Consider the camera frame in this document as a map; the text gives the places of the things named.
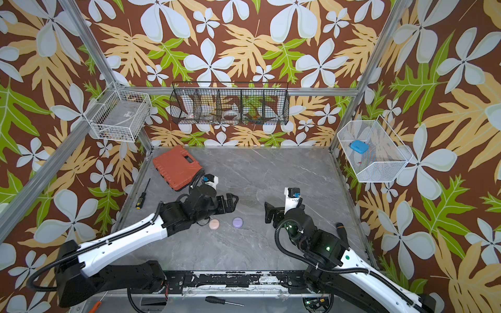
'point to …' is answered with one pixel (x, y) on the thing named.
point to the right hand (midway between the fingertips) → (273, 203)
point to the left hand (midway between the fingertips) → (232, 198)
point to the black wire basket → (230, 103)
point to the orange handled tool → (94, 308)
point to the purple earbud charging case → (237, 222)
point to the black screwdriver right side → (342, 231)
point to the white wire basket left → (119, 115)
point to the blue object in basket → (359, 146)
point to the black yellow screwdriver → (141, 199)
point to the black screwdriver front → (216, 300)
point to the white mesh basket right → (387, 156)
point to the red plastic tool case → (178, 167)
